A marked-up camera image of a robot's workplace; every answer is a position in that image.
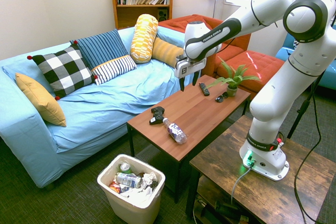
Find black speaker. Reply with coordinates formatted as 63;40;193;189
157;8;169;22

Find black cable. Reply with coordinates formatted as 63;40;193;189
293;71;326;224

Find blue chair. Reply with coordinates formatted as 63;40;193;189
275;33;336;91

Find rustic wooden robot table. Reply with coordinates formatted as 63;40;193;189
185;115;336;224

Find plain yellow square pillow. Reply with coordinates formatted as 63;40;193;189
15;72;67;127

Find yellow white patterned bolster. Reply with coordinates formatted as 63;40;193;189
129;14;159;64

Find wooden coffee table black legs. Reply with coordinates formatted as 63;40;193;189
126;74;251;204

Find potted green fern plant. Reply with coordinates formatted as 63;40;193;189
204;56;262;98

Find white navy striped pillow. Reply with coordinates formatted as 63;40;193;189
91;55;138;86

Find crushed can in trash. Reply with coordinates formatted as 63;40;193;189
115;172;143;189

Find yellow striped cushion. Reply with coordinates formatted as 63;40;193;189
151;37;185;68

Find orange ottoman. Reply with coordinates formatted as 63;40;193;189
216;50;286;93

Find light blue sofa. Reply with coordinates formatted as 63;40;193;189
0;26;187;189

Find orange armchair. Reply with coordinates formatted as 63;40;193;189
157;14;252;78

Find black game controller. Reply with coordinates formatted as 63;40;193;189
149;106;165;125

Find blue striped pillow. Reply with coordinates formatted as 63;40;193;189
69;28;130;70

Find wooden bookshelf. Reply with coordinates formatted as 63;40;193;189
108;0;176;30

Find black sunglasses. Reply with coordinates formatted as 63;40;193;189
215;92;229;103

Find crumpled white paper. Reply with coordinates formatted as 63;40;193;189
141;172;159;189

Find black camera stand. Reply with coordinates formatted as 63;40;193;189
287;73;325;139

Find clear plastic bottle purple label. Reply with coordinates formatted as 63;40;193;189
162;118;188;145

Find black remote control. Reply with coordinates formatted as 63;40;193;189
198;82;211;97

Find white trash bin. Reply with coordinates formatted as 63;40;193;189
97;154;166;224

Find black white checkered pillow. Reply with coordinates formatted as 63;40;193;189
27;40;98;101

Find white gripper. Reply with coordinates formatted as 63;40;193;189
174;55;207;92

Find grey cable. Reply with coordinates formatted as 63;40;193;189
230;165;253;205

